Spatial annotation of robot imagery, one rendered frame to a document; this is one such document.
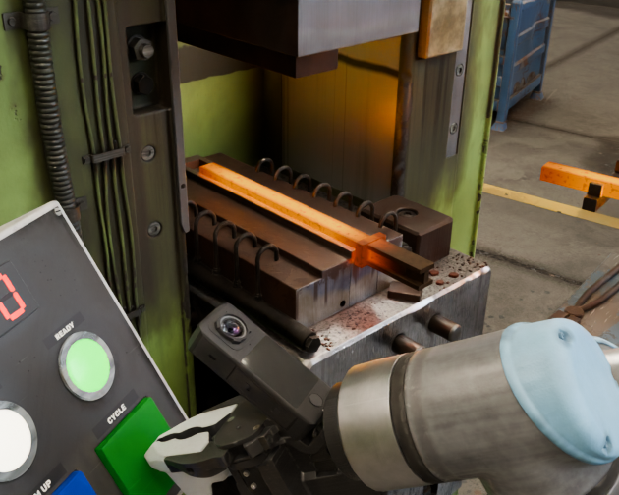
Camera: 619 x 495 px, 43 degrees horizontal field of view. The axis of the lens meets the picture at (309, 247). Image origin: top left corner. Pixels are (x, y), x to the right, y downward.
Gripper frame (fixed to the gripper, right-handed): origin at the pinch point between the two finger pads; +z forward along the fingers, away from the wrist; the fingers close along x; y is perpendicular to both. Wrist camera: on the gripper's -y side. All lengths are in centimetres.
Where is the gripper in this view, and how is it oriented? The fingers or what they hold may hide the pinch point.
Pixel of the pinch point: (154, 445)
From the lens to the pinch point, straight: 70.0
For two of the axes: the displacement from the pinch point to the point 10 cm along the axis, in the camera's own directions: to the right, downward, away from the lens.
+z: -8.1, 2.8, 5.2
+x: 3.8, -4.2, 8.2
